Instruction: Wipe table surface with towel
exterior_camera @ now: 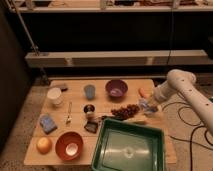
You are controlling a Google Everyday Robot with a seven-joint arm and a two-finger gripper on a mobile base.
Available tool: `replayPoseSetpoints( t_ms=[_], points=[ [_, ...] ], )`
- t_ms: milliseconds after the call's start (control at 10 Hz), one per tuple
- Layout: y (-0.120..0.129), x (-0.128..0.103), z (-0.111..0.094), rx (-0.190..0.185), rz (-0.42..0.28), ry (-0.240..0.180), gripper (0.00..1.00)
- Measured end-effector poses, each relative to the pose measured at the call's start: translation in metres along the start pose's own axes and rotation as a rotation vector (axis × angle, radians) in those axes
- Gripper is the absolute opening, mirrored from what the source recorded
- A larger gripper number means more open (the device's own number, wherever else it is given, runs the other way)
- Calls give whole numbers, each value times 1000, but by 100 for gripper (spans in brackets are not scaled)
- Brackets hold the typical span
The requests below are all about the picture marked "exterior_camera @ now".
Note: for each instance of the small dark metal cup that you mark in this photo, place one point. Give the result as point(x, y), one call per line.
point(89, 109)

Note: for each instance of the dark brown block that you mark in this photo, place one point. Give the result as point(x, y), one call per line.
point(62, 87)

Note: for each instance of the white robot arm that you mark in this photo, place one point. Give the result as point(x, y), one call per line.
point(179, 81)

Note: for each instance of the bunch of dark grapes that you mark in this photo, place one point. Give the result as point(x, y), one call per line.
point(127, 112)

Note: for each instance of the small dark square item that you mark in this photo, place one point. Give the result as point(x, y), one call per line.
point(91, 126)

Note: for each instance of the white metal shelf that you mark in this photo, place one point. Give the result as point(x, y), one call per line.
point(96, 34)

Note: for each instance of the wooden table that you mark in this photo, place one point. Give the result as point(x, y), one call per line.
point(75, 94)

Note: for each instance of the orange carrot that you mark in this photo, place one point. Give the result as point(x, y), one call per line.
point(142, 93)

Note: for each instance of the green plastic tray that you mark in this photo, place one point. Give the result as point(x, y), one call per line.
point(124, 146)

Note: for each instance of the blue sponge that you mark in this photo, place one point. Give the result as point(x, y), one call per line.
point(47, 123)

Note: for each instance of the white cup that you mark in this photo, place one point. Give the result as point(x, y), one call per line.
point(54, 95)

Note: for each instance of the orange fruit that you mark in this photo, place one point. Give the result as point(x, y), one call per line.
point(44, 145)

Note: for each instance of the purple bowl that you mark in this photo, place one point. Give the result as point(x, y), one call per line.
point(116, 88)

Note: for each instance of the red bowl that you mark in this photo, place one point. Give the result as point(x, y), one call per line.
point(69, 146)

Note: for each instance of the blue cup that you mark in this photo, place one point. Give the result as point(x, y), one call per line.
point(89, 91)

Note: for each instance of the yellow banana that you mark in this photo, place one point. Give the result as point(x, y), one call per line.
point(138, 120)

